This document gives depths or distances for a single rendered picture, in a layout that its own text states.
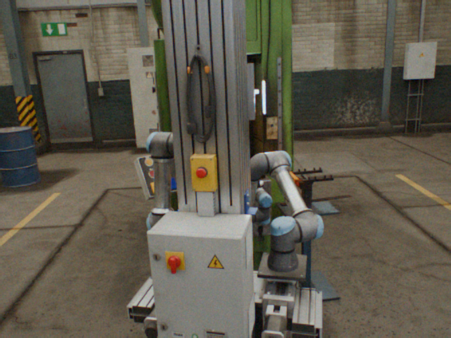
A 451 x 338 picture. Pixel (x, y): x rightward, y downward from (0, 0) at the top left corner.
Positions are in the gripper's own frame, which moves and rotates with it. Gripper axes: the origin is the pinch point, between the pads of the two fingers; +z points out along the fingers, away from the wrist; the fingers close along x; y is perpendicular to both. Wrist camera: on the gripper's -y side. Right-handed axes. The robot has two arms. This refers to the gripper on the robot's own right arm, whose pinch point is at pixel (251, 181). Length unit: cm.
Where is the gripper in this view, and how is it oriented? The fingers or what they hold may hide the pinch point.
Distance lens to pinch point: 265.2
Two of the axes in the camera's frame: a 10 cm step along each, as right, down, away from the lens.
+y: 0.5, 9.6, 2.7
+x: 9.8, -1.0, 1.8
